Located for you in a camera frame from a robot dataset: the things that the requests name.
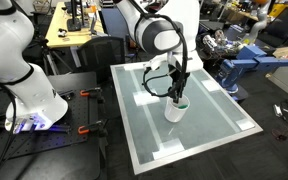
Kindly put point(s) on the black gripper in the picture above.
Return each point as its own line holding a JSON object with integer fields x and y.
{"x": 179, "y": 81}

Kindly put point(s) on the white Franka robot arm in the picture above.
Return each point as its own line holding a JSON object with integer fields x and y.
{"x": 34, "y": 93}

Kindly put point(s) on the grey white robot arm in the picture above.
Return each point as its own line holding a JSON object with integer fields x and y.
{"x": 259, "y": 20}

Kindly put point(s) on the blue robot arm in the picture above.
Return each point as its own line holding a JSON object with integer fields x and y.
{"x": 247, "y": 61}

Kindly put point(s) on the white ceramic mug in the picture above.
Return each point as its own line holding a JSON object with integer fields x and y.
{"x": 174, "y": 113}

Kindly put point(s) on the white red robot hand mechanism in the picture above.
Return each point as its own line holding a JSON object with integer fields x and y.
{"x": 211, "y": 41}

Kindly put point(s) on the orange black bar clamp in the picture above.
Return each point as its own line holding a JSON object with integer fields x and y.
{"x": 92, "y": 128}
{"x": 91, "y": 92}

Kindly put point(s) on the black mesh office chair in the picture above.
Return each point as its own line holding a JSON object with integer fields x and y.
{"x": 99, "y": 56}

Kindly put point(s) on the white power adapter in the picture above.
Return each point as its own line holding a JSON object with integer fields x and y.
{"x": 277, "y": 110}

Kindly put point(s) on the black base mounting clamp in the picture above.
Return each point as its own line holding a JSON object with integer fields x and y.
{"x": 62, "y": 128}
{"x": 66, "y": 95}

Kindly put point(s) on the cardboard box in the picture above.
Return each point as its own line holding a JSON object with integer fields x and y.
{"x": 285, "y": 51}

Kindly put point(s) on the black padded chair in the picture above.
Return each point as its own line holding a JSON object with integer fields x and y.
{"x": 285, "y": 25}

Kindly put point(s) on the black monitor stand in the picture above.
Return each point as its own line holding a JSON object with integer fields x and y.
{"x": 74, "y": 20}

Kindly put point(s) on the light wooden desk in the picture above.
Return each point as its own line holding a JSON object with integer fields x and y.
{"x": 59, "y": 33}

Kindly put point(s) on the black perforated mounting board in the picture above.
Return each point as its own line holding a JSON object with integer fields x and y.
{"x": 50, "y": 143}

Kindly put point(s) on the black camera tripod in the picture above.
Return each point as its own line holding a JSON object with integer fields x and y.
{"x": 47, "y": 55}

